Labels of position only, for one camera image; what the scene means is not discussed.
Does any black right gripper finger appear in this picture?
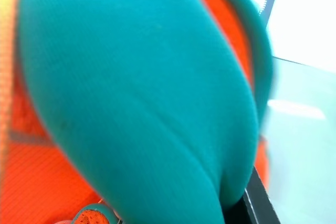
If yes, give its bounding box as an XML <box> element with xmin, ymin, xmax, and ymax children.
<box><xmin>219</xmin><ymin>165</ymin><xmax>282</xmax><ymax>224</ymax></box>

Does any orange and teal backpack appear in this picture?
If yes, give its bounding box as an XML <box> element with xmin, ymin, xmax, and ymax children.
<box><xmin>0</xmin><ymin>0</ymin><xmax>275</xmax><ymax>224</ymax></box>

